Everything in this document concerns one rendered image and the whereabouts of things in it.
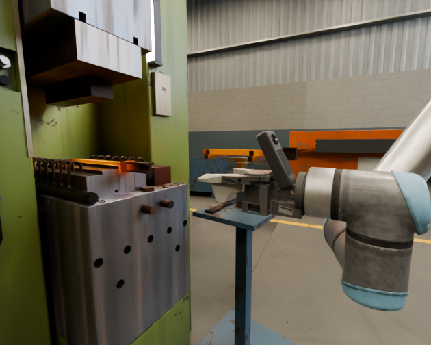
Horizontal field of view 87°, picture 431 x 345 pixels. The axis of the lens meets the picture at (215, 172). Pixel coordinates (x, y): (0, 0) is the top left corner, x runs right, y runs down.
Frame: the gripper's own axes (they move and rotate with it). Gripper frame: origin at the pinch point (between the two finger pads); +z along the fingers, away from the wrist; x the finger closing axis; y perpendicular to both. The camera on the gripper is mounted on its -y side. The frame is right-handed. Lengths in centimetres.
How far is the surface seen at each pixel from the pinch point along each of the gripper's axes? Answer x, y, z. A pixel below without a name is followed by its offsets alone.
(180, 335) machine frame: 17, 68, 26
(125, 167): -1.3, 0.4, 30.8
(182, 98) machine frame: 44, -28, 46
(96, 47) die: -7.1, -31.6, 32.3
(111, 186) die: -5.4, 5.7, 32.3
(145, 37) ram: 10, -40, 32
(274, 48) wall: 733, -311, 229
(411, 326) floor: 119, 100, -61
